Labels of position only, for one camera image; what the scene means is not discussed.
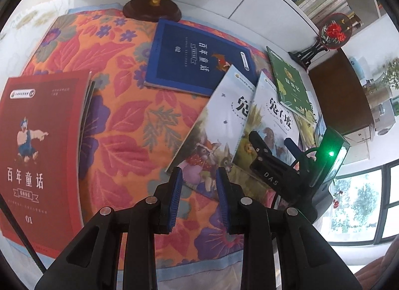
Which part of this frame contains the dark wooden cabinet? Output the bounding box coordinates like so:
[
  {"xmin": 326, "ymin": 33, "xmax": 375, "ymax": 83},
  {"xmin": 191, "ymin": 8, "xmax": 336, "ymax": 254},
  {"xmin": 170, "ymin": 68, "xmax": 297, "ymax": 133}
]
[{"xmin": 307, "ymin": 48, "xmax": 375, "ymax": 136}]

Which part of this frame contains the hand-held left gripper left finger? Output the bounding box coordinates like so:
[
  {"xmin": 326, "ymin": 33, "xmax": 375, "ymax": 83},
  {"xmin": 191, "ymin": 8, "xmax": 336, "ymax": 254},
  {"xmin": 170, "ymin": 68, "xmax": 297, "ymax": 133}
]
[{"xmin": 34, "ymin": 167, "xmax": 184, "ymax": 290}]

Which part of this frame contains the red storybook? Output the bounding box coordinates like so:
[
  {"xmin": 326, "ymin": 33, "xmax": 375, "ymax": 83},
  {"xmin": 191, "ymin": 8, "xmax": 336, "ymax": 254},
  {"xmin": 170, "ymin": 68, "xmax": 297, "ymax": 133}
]
[{"xmin": 0, "ymin": 70, "xmax": 94, "ymax": 255}]

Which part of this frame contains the orange floral mat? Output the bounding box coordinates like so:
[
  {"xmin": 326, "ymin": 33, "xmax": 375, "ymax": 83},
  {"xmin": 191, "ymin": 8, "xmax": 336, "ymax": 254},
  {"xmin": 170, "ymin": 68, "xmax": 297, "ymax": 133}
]
[{"xmin": 0, "ymin": 12, "xmax": 312, "ymax": 270}]

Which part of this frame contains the white book with bunnies cover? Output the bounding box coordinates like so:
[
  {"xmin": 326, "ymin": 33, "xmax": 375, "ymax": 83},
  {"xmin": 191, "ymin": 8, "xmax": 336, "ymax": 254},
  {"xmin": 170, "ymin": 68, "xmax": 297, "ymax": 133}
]
[{"xmin": 167, "ymin": 65, "xmax": 259, "ymax": 201}]

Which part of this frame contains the green potted plant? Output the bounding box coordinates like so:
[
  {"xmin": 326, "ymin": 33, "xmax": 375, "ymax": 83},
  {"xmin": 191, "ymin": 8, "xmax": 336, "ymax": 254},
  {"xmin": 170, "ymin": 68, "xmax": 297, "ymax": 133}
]
[{"xmin": 371, "ymin": 59, "xmax": 399, "ymax": 100}]

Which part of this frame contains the white container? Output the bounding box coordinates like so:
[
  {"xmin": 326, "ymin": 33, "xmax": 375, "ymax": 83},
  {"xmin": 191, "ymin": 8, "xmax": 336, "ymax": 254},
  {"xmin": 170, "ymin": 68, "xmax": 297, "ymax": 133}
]
[{"xmin": 371, "ymin": 103, "xmax": 399, "ymax": 136}]

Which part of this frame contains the white book with pond cover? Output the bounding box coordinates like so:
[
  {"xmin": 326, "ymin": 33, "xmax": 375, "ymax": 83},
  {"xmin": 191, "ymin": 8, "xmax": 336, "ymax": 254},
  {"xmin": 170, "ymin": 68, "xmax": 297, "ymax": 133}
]
[{"xmin": 232, "ymin": 72, "xmax": 301, "ymax": 185}]

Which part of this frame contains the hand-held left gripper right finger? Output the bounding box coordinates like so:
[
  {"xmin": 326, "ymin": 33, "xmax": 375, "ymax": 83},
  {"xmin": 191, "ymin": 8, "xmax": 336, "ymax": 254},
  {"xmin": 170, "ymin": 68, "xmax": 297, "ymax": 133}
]
[{"xmin": 216, "ymin": 167, "xmax": 364, "ymax": 290}]

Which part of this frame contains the navy blue storybook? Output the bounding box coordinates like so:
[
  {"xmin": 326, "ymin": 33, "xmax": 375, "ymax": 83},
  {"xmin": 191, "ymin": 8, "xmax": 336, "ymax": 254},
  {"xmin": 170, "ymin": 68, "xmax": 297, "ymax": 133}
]
[{"xmin": 144, "ymin": 19, "xmax": 252, "ymax": 97}]

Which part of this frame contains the white drawer cabinet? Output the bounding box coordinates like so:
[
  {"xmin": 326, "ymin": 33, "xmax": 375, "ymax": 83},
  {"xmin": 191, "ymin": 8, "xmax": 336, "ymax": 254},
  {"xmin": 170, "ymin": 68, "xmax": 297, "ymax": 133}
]
[{"xmin": 341, "ymin": 122, "xmax": 375, "ymax": 169}]

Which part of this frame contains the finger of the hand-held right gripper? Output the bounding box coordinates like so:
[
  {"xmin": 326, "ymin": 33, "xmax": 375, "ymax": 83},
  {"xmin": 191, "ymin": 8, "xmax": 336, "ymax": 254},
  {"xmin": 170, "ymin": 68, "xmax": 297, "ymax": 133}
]
[
  {"xmin": 249, "ymin": 131, "xmax": 275, "ymax": 161},
  {"xmin": 284, "ymin": 139, "xmax": 302, "ymax": 169}
]

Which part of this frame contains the red flower embroidery on stand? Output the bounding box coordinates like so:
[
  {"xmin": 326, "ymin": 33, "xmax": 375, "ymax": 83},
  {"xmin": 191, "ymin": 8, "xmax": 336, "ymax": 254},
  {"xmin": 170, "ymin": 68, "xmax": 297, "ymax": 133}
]
[{"xmin": 288, "ymin": 12, "xmax": 354, "ymax": 69}]

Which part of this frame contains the green book with tulip cover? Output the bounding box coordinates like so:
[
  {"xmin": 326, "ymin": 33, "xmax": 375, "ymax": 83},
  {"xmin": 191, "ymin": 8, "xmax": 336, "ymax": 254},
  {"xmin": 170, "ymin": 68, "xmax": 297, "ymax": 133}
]
[{"xmin": 266, "ymin": 46, "xmax": 317, "ymax": 124}]

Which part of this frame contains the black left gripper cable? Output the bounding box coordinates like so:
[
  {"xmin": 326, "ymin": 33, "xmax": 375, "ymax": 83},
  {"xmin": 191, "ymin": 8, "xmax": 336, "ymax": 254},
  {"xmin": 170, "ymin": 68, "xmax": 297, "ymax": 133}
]
[{"xmin": 0, "ymin": 193, "xmax": 47, "ymax": 274}]

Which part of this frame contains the light blue cartoon book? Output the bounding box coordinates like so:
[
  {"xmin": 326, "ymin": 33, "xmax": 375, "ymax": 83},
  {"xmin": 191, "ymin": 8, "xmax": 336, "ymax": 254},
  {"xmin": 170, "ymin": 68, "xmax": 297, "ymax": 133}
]
[{"xmin": 315, "ymin": 115, "xmax": 328, "ymax": 145}]

